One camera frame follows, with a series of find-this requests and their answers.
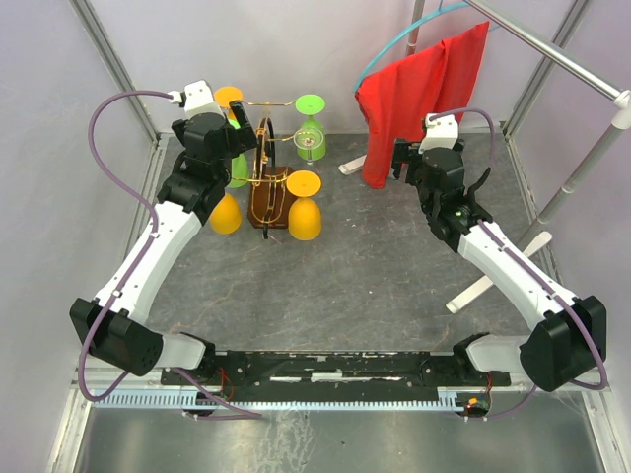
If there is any clear wine glass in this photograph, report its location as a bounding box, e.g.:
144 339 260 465
293 127 326 165

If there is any silver metal pole frame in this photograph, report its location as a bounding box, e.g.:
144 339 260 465
462 0 631 262

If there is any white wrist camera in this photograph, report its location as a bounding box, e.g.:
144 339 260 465
419 113 459 152
169 80 223 119

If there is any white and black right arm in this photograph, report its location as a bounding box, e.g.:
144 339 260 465
391 139 607 392

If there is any green plastic goblet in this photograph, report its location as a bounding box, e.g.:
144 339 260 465
295 94 325 137
227 117 250 190

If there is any white block behind rack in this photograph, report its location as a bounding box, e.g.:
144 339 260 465
338 155 366 175

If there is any white plastic strip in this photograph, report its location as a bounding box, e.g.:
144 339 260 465
446 231 552 314

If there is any orange plastic goblet front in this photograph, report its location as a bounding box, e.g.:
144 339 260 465
287 169 322 241

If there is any teal hose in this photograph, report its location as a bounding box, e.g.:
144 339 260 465
353 0 504 95

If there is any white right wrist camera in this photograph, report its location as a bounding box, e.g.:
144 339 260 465
419 113 459 152

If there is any green plastic goblet front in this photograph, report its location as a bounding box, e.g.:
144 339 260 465
295 94 325 137

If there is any gold wire glass rack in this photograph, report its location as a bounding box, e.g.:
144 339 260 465
244 101 297 240

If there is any red cloth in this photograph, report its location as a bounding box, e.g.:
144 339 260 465
355 22 489 189

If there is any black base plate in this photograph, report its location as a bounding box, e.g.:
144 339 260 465
184 349 511 405

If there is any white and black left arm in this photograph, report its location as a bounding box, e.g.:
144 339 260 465
70 101 257 384

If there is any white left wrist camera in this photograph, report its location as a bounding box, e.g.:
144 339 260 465
169 80 223 119

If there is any orange plastic goblet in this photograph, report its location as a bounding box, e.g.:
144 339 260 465
287 169 322 241
214 86 244 121
208 193 242 235

